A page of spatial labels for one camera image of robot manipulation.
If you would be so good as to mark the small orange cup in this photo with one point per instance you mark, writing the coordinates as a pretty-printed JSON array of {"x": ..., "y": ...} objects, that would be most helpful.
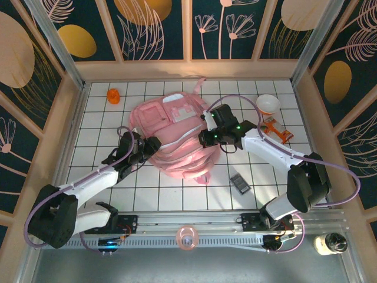
[{"x": 113, "y": 96}]

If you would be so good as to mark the pink backpack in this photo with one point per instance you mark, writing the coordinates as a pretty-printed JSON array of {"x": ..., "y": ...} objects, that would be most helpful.
[{"x": 182, "y": 153}]

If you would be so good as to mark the white bottle black cap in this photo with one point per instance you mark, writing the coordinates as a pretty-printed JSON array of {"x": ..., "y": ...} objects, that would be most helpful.
[{"x": 330, "y": 244}]

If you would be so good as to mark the pink tape roll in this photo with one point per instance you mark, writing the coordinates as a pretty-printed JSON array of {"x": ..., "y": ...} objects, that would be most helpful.
[{"x": 186, "y": 238}]

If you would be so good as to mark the aluminium frame post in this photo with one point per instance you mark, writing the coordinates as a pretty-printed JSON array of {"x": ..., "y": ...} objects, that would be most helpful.
[
  {"x": 59, "y": 50},
  {"x": 315, "y": 38}
]

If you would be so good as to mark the black calculator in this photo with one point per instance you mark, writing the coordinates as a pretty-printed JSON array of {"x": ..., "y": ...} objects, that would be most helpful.
[{"x": 239, "y": 184}]

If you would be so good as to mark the white bowl orange rim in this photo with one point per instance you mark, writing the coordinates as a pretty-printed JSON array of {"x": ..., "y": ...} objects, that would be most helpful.
[{"x": 267, "y": 103}]

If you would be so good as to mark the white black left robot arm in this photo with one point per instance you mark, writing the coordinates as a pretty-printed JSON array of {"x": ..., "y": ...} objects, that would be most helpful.
[{"x": 94, "y": 181}]

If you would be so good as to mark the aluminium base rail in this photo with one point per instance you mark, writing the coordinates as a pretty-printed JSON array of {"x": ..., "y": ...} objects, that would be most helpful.
[{"x": 191, "y": 219}]

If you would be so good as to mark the orange snack packet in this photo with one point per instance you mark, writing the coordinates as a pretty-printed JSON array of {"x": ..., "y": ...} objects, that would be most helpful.
[{"x": 279, "y": 132}]

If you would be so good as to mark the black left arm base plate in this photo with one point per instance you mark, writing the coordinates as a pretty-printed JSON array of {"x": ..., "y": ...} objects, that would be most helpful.
[{"x": 129, "y": 224}]

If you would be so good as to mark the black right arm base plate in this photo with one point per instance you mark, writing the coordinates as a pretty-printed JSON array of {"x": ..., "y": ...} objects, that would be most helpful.
[{"x": 250, "y": 221}]

